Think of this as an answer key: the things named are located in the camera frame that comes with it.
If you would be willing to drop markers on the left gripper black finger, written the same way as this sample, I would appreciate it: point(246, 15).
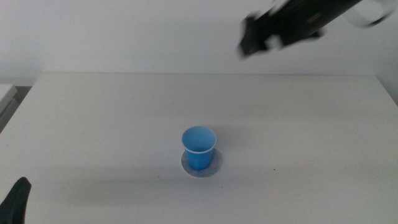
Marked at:
point(14, 203)

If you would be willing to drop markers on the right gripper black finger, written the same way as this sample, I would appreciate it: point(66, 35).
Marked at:
point(250, 45)
point(252, 23)

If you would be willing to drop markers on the blue plastic cup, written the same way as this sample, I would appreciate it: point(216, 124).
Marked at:
point(199, 149)

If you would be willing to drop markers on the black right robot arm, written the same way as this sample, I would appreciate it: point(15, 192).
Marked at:
point(329, 12)

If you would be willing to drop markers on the round grey cup mat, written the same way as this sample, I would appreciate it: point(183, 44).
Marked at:
point(203, 169)

